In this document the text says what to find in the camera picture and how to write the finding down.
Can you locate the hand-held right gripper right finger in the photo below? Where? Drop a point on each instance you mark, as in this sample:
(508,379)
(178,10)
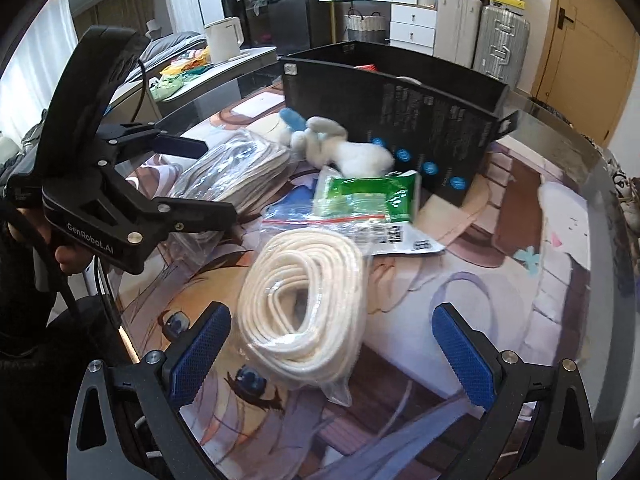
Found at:
(465,360)

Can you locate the grey sofa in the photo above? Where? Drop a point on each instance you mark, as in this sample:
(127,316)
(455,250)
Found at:
(170,44)

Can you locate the clear zip bag with label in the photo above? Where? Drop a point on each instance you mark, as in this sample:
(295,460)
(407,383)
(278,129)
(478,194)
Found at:
(400,241)

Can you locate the green wet wipes pack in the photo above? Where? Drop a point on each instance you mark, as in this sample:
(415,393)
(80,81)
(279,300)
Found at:
(370,192)

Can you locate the grey side table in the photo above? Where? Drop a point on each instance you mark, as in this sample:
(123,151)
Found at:
(225,74)

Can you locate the dark grey fridge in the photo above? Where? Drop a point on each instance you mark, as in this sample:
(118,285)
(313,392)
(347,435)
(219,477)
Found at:
(290,10)

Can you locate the white dressing desk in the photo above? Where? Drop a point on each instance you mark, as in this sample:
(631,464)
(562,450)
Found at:
(410,22)

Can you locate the white sneaker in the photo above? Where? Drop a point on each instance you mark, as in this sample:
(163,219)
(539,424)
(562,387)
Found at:
(625,185)

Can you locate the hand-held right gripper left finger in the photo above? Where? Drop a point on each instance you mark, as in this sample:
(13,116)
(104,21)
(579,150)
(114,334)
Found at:
(200,355)

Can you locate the yellow and black shoe box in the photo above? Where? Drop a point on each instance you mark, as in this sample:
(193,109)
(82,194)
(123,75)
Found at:
(505,2)

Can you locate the person's left hand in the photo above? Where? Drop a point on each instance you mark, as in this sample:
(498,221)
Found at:
(67,258)

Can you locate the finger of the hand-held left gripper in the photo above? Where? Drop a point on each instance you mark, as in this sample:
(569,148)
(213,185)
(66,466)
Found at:
(200,215)
(170,144)

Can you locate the pile of snack packets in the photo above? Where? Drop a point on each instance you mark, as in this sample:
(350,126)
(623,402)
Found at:
(175,82)

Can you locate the white kettle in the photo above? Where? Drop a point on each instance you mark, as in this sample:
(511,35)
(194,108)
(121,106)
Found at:
(225,40)

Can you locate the red and white tissue pack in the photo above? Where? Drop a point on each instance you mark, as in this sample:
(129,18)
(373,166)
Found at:
(368,66)

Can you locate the black cardboard box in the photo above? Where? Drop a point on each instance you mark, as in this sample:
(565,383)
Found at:
(440,125)

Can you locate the beige curtain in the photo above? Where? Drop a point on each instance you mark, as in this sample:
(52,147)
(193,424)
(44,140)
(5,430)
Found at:
(115,5)

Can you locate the wooden door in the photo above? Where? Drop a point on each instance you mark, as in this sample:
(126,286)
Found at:
(590,35)

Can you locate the woven basket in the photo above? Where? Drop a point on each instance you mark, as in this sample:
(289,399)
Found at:
(365,27)

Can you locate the printed table mat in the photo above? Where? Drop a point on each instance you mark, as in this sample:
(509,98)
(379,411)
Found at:
(500,270)

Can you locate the white plush toy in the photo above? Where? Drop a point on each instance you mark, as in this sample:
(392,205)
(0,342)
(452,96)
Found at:
(360,157)

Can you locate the silver suitcase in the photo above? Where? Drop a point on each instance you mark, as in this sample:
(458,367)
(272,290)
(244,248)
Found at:
(500,45)

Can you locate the white suitcase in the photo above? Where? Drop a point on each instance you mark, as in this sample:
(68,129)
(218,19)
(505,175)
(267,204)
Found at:
(455,30)

